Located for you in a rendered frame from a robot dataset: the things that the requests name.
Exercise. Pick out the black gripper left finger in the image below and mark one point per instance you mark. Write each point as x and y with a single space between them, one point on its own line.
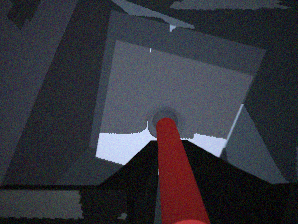
126 197

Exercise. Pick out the dark grey open box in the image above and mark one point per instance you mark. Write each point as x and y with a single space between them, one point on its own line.
55 63

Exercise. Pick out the grey square plate with hole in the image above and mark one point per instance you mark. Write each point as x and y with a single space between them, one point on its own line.
204 100

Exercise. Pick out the red peg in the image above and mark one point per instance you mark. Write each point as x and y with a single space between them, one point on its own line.
181 201

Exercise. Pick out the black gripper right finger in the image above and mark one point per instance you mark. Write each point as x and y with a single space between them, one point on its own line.
233 196

